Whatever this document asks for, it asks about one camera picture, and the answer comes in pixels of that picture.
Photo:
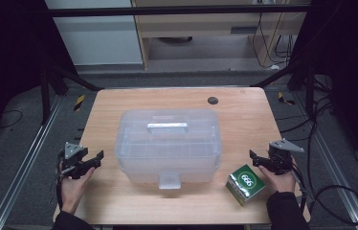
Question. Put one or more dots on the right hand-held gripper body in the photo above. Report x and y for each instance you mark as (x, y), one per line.
(280, 156)

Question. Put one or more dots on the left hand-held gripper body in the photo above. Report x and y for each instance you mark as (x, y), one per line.
(73, 150)

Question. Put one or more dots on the green cardboard box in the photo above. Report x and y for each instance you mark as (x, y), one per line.
(245, 183)

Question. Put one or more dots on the clear plastic storage box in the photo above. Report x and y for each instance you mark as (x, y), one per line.
(167, 150)

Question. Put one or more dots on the person's right hand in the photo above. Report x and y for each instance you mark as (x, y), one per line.
(280, 182)

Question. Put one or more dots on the person's left hand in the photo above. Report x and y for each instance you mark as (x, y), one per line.
(73, 190)

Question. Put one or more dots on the yellow black tape strip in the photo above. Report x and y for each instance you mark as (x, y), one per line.
(79, 103)
(285, 99)

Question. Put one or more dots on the black metal stand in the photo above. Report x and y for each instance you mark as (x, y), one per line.
(309, 92)
(44, 96)

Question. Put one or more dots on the black round table grommet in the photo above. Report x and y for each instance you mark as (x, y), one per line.
(212, 100)

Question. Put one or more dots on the black curtain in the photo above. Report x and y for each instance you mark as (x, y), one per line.
(11, 64)
(352, 80)

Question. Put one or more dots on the white cabinet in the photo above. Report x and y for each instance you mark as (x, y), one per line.
(97, 41)

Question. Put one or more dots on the light wooden desk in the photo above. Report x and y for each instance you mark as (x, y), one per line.
(205, 25)

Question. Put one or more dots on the aluminium floor rail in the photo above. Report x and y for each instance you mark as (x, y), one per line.
(24, 166)
(336, 169)

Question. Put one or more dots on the black horizontal frame bar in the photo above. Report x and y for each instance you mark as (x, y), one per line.
(167, 11)

